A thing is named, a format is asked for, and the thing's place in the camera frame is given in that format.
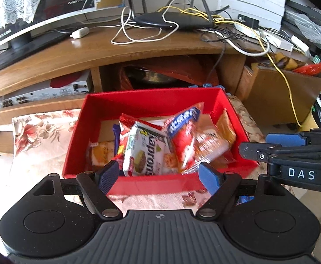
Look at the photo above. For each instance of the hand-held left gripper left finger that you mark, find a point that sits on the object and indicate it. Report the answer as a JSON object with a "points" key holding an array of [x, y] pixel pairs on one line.
{"points": [[108, 177]]}

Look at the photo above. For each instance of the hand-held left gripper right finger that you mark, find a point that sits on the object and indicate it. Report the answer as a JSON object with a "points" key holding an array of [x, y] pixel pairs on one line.
{"points": [[208, 177]]}

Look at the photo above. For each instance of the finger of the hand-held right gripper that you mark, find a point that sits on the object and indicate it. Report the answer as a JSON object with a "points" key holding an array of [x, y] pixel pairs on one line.
{"points": [[259, 152], [284, 139]]}

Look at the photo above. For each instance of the clear packet yellow cake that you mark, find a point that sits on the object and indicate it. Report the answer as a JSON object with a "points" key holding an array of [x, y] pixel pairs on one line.
{"points": [[101, 155]]}

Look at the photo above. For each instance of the clear orange snack packet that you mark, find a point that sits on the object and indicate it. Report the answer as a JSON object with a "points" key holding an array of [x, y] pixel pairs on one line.
{"points": [[211, 143]]}

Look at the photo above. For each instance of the blue wafer packet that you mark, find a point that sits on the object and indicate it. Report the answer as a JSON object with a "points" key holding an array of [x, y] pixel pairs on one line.
{"points": [[116, 139]]}

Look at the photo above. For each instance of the red blue snack packet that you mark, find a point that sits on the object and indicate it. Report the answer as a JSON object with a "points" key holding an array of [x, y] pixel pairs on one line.
{"points": [[183, 140]]}

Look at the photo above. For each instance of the red box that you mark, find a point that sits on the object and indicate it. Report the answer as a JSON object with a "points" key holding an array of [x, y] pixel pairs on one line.
{"points": [[155, 101]]}

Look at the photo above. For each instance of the cardboard box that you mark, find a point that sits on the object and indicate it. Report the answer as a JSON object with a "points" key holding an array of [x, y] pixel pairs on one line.
{"points": [[281, 99]]}

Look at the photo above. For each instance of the brown snack packet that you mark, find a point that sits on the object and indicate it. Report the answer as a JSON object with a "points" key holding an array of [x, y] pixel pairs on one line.
{"points": [[226, 128]]}

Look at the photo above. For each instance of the small blue packet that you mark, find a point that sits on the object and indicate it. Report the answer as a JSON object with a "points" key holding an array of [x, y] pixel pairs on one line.
{"points": [[245, 199]]}

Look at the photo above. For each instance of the white green snack packet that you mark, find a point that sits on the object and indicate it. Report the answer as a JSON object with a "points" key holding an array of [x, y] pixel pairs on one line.
{"points": [[144, 151]]}

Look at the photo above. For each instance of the red white snack packet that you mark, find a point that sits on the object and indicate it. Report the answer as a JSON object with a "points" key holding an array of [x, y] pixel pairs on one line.
{"points": [[138, 122]]}

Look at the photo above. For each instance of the red plastic object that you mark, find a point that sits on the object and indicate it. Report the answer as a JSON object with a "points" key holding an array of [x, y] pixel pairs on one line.
{"points": [[311, 68]]}

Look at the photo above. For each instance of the yellow brown object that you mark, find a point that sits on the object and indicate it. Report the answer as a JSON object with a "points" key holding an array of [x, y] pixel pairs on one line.
{"points": [[284, 62]]}

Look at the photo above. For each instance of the blue crumpled plastic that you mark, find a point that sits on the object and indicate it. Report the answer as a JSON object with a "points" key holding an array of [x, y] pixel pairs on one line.
{"points": [[207, 85]]}

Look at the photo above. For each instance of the floral cloth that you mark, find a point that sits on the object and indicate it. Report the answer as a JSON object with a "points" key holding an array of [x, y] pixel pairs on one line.
{"points": [[39, 126]]}

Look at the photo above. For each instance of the white power strip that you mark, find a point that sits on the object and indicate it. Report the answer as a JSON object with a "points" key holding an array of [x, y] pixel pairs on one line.
{"points": [[275, 40]]}

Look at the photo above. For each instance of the red flat pad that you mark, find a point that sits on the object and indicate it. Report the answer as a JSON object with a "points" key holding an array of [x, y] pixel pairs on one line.
{"points": [[65, 81]]}

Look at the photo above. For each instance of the silver media player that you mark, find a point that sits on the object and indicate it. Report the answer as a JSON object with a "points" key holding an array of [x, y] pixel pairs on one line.
{"points": [[39, 95]]}

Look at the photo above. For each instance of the metal bowl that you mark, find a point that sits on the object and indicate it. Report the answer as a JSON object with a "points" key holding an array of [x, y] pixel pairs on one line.
{"points": [[152, 77]]}

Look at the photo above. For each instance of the black power adapter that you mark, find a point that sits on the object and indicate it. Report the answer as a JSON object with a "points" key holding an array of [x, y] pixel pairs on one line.
{"points": [[248, 20]]}

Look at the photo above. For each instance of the wooden TV cabinet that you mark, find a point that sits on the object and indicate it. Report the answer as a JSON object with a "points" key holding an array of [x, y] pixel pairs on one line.
{"points": [[122, 52]]}

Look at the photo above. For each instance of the metal shelf rack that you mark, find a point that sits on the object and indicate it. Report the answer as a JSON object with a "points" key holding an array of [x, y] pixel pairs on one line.
{"points": [[314, 11]]}

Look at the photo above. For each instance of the small white adapter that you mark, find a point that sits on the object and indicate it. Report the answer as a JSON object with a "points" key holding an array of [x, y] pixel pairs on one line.
{"points": [[79, 33]]}

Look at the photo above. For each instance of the black router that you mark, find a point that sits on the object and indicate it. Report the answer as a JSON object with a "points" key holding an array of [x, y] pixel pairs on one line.
{"points": [[177, 22]]}

